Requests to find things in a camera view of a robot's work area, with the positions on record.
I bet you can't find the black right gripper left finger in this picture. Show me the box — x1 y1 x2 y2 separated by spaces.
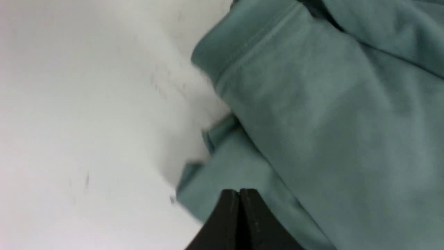
186 189 240 250

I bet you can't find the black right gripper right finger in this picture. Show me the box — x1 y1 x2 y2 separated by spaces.
238 189 303 250

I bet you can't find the green long-sleeved shirt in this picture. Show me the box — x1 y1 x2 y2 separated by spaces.
176 0 444 250

